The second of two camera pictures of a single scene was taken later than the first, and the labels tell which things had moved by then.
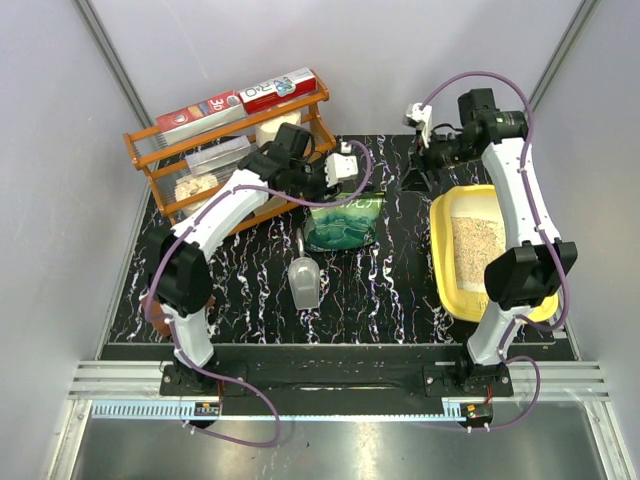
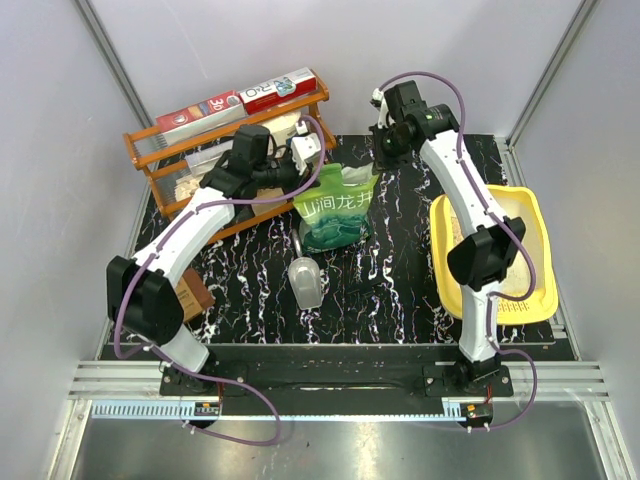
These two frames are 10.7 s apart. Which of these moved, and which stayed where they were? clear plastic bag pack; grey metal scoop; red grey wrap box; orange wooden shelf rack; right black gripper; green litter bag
Moved: green litter bag; right black gripper
Stayed: clear plastic bag pack; orange wooden shelf rack; grey metal scoop; red grey wrap box
